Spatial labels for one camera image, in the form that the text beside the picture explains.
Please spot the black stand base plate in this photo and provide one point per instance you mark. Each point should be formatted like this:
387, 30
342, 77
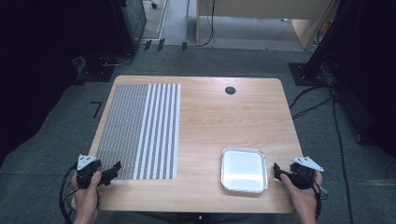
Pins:
96, 73
303, 74

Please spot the office chair caster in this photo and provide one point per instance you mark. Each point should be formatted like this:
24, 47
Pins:
154, 5

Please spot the person's left hand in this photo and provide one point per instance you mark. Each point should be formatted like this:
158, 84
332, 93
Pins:
85, 202

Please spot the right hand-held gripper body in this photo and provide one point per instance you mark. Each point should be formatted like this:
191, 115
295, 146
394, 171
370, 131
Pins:
304, 174

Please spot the light wooden desk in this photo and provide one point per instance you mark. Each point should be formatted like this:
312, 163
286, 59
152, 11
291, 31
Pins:
258, 7

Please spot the dark glass-front cabinet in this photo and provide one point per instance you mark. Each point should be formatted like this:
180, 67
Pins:
134, 21

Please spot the black round table grommet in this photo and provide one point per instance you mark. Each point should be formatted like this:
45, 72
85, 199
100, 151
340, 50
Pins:
230, 90

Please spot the person's right hand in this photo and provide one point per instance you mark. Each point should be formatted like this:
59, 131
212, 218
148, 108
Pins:
303, 200

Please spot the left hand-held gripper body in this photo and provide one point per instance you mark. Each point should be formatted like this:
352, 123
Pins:
86, 168

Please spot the rectangular aluminium foil tray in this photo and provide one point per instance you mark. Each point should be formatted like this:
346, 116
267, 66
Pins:
244, 169

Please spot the grey striped woven placemat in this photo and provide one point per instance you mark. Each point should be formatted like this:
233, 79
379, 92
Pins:
137, 130

